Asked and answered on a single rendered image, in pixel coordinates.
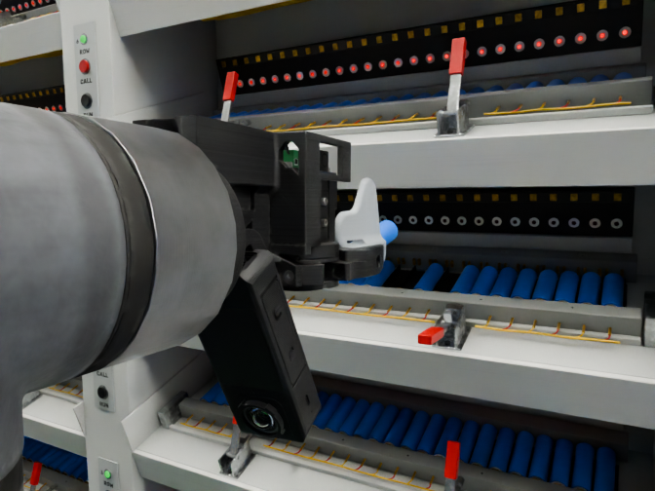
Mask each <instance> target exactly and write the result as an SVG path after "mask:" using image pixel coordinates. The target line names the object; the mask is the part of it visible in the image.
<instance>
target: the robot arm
mask: <svg viewBox="0 0 655 491"><path fill-rule="evenodd" d="M290 142H293V143H294V144H295V146H296V147H297V148H298V151H297V150H289V147H288V144H289V143H290ZM320 143H323V144H327V145H332V146H336V147H337V175H336V172H330V168H329V167H328V151H323V150H320ZM337 181H340V182H351V142H348V141H344V140H341V139H337V138H333V137H329V136H325V135H321V134H317V133H313V132H307V131H303V132H269V131H265V130H260V129H256V128H252V127H247V126H243V125H239V124H234V123H230V122H225V121H221V120H217V119H213V118H209V117H204V116H200V115H187V116H180V117H174V118H171V119H151V120H136V121H133V123H132V124H131V123H126V122H120V121H114V120H109V119H103V118H98V117H93V116H87V115H82V114H76V113H70V112H54V111H49V110H45V109H39V108H33V107H28V106H22V105H16V104H12V103H6V102H0V491H24V489H23V467H22V450H23V445H24V437H23V419H22V399H23V397H24V396H25V395H26V394H28V393H31V392H35V391H38V390H41V389H44V388H47V387H50V386H52V385H55V384H58V383H61V382H64V381H67V380H70V379H73V378H76V377H79V376H82V375H85V374H88V373H91V372H95V371H98V370H101V369H104V368H107V367H110V366H113V365H116V364H120V363H123V362H126V361H129V360H132V359H138V358H141V357H144V356H147V355H150V354H154V353H157V352H160V351H163V350H166V349H169V348H172V347H175V346H178V345H181V344H182V343H184V342H186V341H188V340H189V339H191V338H193V337H194V336H196V335H198V336H199V338H200V340H201V343H202V345H203V347H204V349H205V352H206V354H207V356H208V358H209V361H210V363H211V365H212V369H213V371H214V373H215V376H216V378H217V380H218V382H219V385H220V387H221V389H222V391H223V393H224V395H225V397H226V400H227V402H228V404H229V406H230V409H231V411H232V413H233V416H234V418H235V420H236V422H237V425H238V427H239V429H240V430H241V431H242V432H245V433H249V434H258V435H260V436H263V437H267V438H274V437H275V438H280V439H285V440H291V441H296V442H304V440H305V438H306V436H307V435H308V433H309V431H310V429H311V427H312V425H313V423H314V421H315V419H316V417H317V415H318V413H319V411H320V409H321V407H322V406H321V403H320V400H319V397H318V394H317V390H316V387H315V384H314V381H313V378H312V375H311V372H310V369H309V366H308V363H307V360H306V357H305V355H304V352H303V348H302V345H301V342H300V339H299V336H298V333H297V330H296V327H295V324H294V321H293V318H292V315H291V312H290V309H289V303H288V300H287V298H286V295H285V292H284V290H285V291H312V290H319V289H324V288H331V287H336V286H338V285H339V281H351V280H353V279H358V278H365V277H371V276H375V275H378V274H379V273H381V271H382V269H383V263H384V261H385V256H386V241H385V240H384V239H383V238H382V236H381V234H380V225H379V215H378V204H377V195H376V188H375V185H374V182H373V181H372V180H371V179H370V178H363V179H362V181H361V183H360V186H359V189H358V193H357V196H356V200H355V203H354V205H353V207H352V209H351V210H348V211H341V212H339V213H338V214H337V216H336V217H335V210H336V209H337Z"/></svg>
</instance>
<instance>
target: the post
mask: <svg viewBox="0 0 655 491"><path fill-rule="evenodd" d="M59 3H60V20H61V36H62V52H63V69H64V85H65V102H66V112H70V113H76V114H78V101H77V85H76V67H75V51H74V33H73V25H77V24H81V23H85V22H89V21H93V20H94V21H95V29H96V65H97V82H98V101H99V118H103V119H105V118H109V117H113V116H117V115H120V114H124V113H128V112H132V111H135V110H138V109H142V108H146V107H150V106H153V105H157V104H161V103H165V102H169V101H172V100H176V99H180V98H184V97H188V96H191V95H194V94H201V93H205V96H206V100H207V104H208V108H209V112H210V116H213V114H212V112H213V111H214V110H217V109H218V90H217V65H216V28H215V20H208V21H201V20H195V21H191V22H187V23H182V24H178V25H173V26H169V27H164V28H159V29H155V30H150V31H145V32H141V33H137V34H132V35H128V36H123V37H120V35H119V32H118V28H117V25H116V21H115V18H114V15H113V12H112V8H111V5H110V1H109V0H59ZM202 352H203V350H197V349H192V348H186V347H180V346H175V347H172V348H169V349H166V350H163V351H160V352H157V353H154V354H150V355H147V356H144V357H141V358H138V359H132V360H129V361H126V362H123V363H120V364H116V365H113V376H114V394H115V412H112V411H108V410H105V409H101V408H98V407H95V391H94V373H93V372H91V373H88V374H85V375H82V381H83V398H84V413H85V430H86V446H87V463H88V480H89V491H99V475H98V458H97V457H101V458H104V459H107V460H110V461H113V462H116V463H118V467H119V485H120V491H180V490H177V489H174V488H171V487H169V486H167V485H164V484H161V483H158V482H155V481H152V480H149V479H147V478H144V477H141V476H140V473H139V470H138V468H137V465H136V462H135V458H134V455H133V453H132V450H131V448H130V445H129V443H128V441H127V438H126V435H125V433H124V430H123V427H122V425H121V421H123V420H124V419H125V418H126V417H127V416H128V415H130V414H131V413H132V412H133V411H134V410H135V409H136V408H138V407H139V406H140V405H141V404H142V403H143V402H145V401H146V400H147V399H148V398H149V397H151V396H152V395H153V394H154V393H155V392H156V391H158V390H159V389H160V388H161V387H162V386H163V385H165V384H166V383H167V382H168V381H169V380H170V379H172V378H173V377H174V376H175V374H176V373H178V372H179V371H180V370H181V369H182V368H183V367H185V366H186V365H187V364H188V363H189V362H190V361H191V360H193V359H194V358H195V357H196V356H198V355H199V354H201V353H202Z"/></svg>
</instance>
